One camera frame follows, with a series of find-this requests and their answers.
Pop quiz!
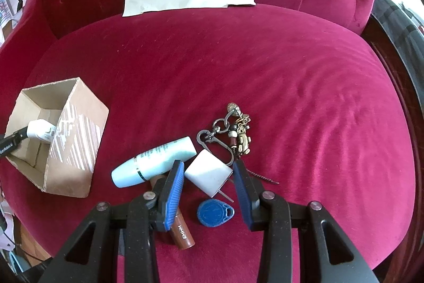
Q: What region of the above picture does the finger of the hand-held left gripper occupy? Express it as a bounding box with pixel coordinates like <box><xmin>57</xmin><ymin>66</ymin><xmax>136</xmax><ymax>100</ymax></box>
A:
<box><xmin>11</xmin><ymin>127</ymin><xmax>30</xmax><ymax>143</ymax></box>

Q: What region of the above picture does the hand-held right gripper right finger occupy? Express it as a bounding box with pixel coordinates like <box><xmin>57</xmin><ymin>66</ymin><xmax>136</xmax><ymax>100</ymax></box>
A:
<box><xmin>233</xmin><ymin>160</ymin><xmax>380</xmax><ymax>283</ymax></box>

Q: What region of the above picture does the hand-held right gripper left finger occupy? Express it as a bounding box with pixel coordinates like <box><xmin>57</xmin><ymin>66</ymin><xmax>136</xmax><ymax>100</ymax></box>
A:
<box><xmin>40</xmin><ymin>160</ymin><xmax>185</xmax><ymax>283</ymax></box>

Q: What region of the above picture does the small white charger plug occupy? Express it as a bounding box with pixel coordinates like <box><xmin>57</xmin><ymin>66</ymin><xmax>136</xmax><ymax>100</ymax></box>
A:
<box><xmin>26</xmin><ymin>119</ymin><xmax>58</xmax><ymax>143</ymax></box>

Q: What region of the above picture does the blue cap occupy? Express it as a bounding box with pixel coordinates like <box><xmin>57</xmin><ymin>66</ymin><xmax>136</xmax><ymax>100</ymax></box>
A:
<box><xmin>197</xmin><ymin>199</ymin><xmax>235</xmax><ymax>225</ymax></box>

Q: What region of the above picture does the brown lipstick tube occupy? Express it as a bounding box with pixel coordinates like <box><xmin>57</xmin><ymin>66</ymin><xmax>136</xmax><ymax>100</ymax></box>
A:
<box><xmin>149</xmin><ymin>175</ymin><xmax>195</xmax><ymax>250</ymax></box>

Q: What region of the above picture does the large white charger plug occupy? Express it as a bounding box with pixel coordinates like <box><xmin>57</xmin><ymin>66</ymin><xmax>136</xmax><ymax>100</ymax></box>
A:
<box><xmin>184</xmin><ymin>150</ymin><xmax>234</xmax><ymax>203</ymax></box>

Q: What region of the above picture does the light blue cosmetic tube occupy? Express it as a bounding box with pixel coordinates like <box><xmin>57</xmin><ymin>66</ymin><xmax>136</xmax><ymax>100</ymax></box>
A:
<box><xmin>111</xmin><ymin>136</ymin><xmax>197</xmax><ymax>188</ymax></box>

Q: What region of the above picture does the brass keychain with charms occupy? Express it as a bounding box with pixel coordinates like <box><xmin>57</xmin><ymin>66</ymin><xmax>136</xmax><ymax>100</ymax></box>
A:
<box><xmin>196</xmin><ymin>103</ymin><xmax>280</xmax><ymax>186</ymax></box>

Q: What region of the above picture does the cardboard box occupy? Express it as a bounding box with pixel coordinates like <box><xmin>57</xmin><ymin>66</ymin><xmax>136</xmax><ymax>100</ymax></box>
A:
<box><xmin>5</xmin><ymin>77</ymin><xmax>110</xmax><ymax>198</ymax></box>

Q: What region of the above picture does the red velvet armchair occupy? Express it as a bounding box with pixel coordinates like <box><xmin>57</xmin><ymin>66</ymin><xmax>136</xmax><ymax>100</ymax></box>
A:
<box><xmin>0</xmin><ymin>0</ymin><xmax>418</xmax><ymax>283</ymax></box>

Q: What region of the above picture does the grey striped blanket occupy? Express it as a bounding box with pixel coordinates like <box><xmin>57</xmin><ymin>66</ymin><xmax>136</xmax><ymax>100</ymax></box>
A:
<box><xmin>374</xmin><ymin>0</ymin><xmax>424</xmax><ymax>98</ymax></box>

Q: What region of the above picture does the dark wooden bed frame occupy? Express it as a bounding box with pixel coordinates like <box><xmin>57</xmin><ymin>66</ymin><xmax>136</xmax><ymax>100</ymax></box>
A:
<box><xmin>361</xmin><ymin>0</ymin><xmax>424</xmax><ymax>237</ymax></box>

